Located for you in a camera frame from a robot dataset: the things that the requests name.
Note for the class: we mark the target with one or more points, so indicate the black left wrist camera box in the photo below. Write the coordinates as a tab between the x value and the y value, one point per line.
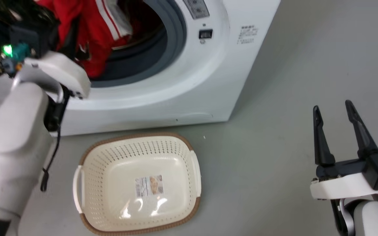
34	37

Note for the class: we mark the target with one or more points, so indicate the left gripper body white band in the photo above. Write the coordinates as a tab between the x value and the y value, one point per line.
57	72

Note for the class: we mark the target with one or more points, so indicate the white front-load washing machine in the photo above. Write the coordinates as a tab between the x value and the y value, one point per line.
189	85

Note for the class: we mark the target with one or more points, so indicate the cream perforated laundry basket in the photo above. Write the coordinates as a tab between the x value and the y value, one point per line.
136	164

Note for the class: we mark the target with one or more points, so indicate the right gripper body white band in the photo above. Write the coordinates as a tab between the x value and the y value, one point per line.
343	182

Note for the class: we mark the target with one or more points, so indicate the grey rating plate label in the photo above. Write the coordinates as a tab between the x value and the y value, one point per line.
196	8

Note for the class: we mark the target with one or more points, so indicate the printed sticker label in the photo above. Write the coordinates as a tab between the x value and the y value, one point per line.
149	185

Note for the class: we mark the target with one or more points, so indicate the light grey garment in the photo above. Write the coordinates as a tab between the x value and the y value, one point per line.
119	18

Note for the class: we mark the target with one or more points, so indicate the red garment with white stripes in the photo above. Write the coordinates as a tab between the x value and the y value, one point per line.
98	36

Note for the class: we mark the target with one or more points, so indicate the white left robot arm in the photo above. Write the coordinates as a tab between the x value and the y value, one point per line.
11	147

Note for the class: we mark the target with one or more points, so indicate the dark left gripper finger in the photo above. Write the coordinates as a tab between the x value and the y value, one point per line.
68	39

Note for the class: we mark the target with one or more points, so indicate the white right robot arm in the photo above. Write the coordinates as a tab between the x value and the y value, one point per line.
371	218

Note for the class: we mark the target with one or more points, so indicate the grey rubber door gasket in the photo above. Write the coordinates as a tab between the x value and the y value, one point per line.
172	39

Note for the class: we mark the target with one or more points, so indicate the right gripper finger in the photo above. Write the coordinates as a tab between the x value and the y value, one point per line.
361	134
322	141

